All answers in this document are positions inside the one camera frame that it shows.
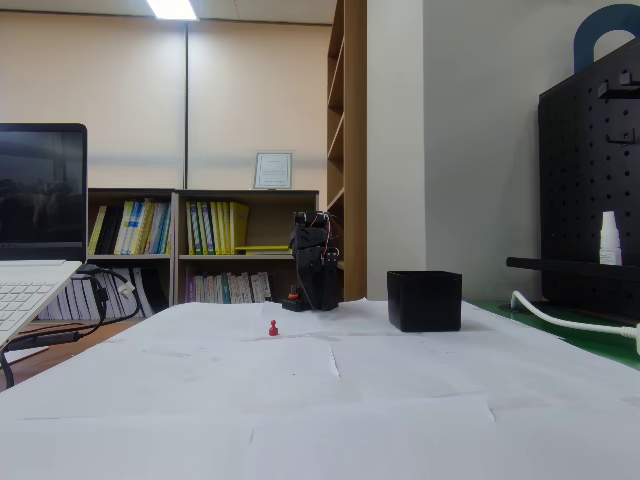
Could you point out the small red pawn piece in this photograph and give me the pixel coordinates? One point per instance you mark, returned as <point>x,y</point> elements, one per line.
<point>273,330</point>

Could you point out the small white bottle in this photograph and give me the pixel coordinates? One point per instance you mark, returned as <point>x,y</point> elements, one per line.
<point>610,240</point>

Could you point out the flat yellow book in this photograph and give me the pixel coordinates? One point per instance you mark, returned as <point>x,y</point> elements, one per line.
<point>262,248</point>

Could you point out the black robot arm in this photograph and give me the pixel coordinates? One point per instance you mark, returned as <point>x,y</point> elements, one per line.
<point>312,220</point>

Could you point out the blue arch panel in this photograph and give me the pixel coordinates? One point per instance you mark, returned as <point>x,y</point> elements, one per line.
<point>582,45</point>

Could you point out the black open box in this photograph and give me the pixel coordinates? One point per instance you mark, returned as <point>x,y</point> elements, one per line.
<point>425,305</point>

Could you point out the tall wooden bookcase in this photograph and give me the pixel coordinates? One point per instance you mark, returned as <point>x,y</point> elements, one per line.
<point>355,150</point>

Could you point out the low wooden bookcase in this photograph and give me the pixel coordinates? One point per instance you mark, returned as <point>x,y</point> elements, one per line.
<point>265,220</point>
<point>130,192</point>

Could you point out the white paper sheets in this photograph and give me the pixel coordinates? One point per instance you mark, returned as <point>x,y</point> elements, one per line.
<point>590,346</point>

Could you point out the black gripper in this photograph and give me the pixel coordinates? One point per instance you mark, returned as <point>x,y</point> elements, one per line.
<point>311,264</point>

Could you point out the beige roller blind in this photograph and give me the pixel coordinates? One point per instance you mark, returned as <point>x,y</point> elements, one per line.
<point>100,90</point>
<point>260,100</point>

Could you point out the wide yellow binder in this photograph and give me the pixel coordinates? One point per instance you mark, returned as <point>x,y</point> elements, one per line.
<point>240,227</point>

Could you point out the black pegboard hook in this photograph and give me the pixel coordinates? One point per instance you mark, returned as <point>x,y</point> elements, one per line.
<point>620,139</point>
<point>620,85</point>

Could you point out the black pegboard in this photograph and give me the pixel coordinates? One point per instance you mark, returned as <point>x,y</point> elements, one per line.
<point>580,200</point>

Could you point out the black orange table clamp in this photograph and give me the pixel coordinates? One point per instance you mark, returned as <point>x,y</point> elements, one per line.
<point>292,303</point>

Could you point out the black pegboard shelf bar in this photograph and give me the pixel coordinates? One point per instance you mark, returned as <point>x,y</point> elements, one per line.
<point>560,266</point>

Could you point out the framed white certificate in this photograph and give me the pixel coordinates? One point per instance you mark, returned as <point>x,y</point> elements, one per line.
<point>273,171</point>

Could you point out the white laptop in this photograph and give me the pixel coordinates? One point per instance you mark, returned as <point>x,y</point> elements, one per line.
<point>40,190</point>

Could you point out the ceiling light panel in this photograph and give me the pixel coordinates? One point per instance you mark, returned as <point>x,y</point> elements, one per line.
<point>171,9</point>

